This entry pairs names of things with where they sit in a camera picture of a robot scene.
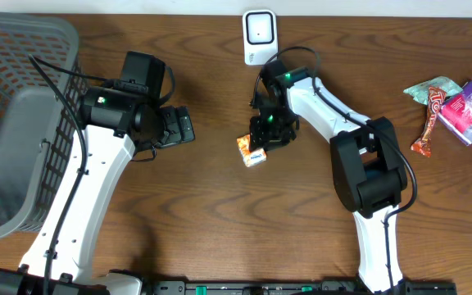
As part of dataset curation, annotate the orange tissue pack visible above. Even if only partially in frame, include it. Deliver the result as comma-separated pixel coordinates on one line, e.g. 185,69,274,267
237,134,267,167

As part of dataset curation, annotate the teal wet wipes pack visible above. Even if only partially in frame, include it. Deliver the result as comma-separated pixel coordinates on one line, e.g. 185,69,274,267
403,76,462,105

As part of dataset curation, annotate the red brown snack bar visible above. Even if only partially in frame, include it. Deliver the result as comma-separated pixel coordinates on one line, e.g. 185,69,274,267
411,86,447,157

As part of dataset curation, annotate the purple sanitary pad pack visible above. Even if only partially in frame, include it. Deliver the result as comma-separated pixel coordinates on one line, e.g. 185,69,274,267
439,80,472,146

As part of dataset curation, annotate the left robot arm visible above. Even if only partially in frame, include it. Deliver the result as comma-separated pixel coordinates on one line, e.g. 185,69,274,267
0,51,195,295

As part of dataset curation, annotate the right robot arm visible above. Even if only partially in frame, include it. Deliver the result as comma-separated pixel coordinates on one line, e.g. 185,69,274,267
249,60,409,293

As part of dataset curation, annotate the white barcode scanner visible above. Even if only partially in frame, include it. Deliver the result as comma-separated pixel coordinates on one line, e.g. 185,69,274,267
242,9,279,66

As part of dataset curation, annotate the grey plastic mesh basket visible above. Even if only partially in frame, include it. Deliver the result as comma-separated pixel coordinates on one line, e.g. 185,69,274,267
0,13,89,238

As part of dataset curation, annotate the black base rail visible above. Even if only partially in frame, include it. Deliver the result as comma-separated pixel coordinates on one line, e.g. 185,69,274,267
108,268,458,295

